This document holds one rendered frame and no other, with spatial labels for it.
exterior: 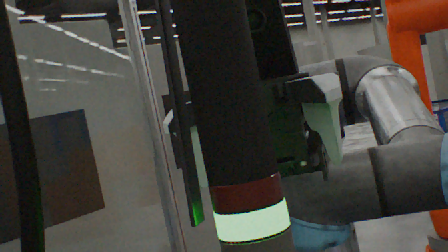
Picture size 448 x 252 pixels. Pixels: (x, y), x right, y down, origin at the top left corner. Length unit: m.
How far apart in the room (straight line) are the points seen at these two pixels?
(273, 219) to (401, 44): 4.08
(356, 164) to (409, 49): 3.72
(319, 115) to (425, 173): 0.25
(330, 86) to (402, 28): 3.96
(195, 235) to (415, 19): 2.17
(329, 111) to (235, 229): 0.13
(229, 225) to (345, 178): 0.36
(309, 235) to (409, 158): 0.13
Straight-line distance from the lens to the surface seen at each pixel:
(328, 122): 0.37
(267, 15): 0.45
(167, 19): 0.28
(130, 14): 1.73
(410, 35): 4.32
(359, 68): 0.97
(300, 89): 0.39
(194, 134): 0.39
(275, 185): 0.26
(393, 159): 0.62
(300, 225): 0.62
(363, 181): 0.61
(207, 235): 4.48
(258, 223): 0.26
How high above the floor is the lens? 1.67
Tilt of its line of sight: 3 degrees down
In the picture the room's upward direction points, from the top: 12 degrees counter-clockwise
